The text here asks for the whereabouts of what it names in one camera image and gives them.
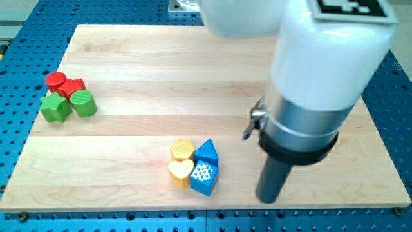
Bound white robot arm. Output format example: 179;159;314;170
200;0;397;165

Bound green circle block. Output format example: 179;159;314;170
70;90;98;117

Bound red star block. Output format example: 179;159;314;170
57;79;86;102

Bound green star block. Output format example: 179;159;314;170
40;92;73;123

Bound red circle block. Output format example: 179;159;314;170
45;72;67;93

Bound blue triangle block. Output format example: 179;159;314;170
194;139;220;166

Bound yellow hexagon block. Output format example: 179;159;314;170
170;139;195;161

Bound blue cube block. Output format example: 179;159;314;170
190;160;219;196

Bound yellow heart block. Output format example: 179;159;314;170
168;159;194;189

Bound wooden board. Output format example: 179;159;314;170
1;25;411;213

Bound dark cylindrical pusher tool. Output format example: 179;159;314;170
256;156;293;204

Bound black white fiducial marker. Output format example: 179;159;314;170
307;0;398;24

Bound metal base plate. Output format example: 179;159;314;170
168;0;200;13

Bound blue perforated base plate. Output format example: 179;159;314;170
1;1;411;231

